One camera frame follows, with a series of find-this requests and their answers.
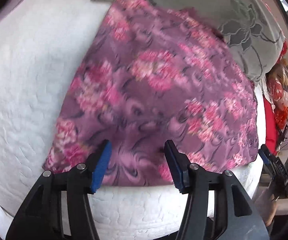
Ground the purple pink floral garment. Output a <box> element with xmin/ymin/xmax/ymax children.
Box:
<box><xmin>43</xmin><ymin>0</ymin><xmax>258</xmax><ymax>186</ymax></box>

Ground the red cushion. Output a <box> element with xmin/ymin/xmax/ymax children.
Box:
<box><xmin>263</xmin><ymin>96</ymin><xmax>278</xmax><ymax>155</ymax></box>

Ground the plastic bag of stuffed toys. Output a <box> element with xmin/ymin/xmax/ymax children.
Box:
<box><xmin>267</xmin><ymin>59</ymin><xmax>288</xmax><ymax>129</ymax></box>

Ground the red patterned pillow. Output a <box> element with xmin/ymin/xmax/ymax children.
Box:
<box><xmin>261</xmin><ymin>0</ymin><xmax>288</xmax><ymax>63</ymax></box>

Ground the grey floral pillow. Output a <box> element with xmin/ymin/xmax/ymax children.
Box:
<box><xmin>91</xmin><ymin>0</ymin><xmax>286</xmax><ymax>83</ymax></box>

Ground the white quilted bed cover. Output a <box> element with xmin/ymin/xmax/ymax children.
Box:
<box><xmin>0</xmin><ymin>0</ymin><xmax>266</xmax><ymax>240</ymax></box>

